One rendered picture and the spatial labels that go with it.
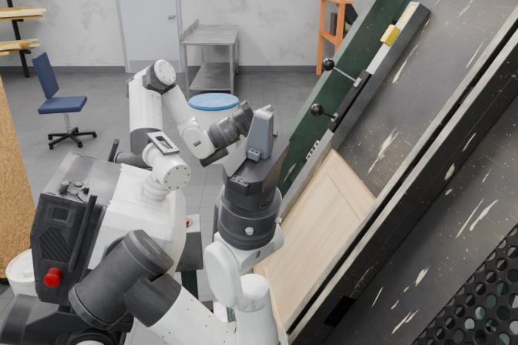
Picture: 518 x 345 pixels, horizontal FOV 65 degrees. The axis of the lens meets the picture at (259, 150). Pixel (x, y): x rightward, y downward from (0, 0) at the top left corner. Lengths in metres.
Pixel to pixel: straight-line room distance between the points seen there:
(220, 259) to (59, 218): 0.39
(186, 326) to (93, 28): 7.78
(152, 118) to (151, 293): 0.56
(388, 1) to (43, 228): 1.17
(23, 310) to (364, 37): 1.24
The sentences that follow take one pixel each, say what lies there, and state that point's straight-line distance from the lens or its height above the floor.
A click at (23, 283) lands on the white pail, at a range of 2.45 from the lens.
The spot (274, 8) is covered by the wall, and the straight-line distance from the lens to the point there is 7.79.
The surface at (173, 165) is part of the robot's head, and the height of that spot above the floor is 1.44.
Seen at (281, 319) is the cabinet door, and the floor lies 0.95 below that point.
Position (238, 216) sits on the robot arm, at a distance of 0.55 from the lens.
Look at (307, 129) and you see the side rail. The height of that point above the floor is 1.28.
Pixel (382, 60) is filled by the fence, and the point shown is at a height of 1.57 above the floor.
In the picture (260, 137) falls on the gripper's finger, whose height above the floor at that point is 1.61.
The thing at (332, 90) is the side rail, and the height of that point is 1.42.
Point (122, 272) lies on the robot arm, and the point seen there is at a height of 1.34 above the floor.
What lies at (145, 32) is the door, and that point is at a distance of 8.03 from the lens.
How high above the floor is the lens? 1.80
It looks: 24 degrees down
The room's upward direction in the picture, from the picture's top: straight up
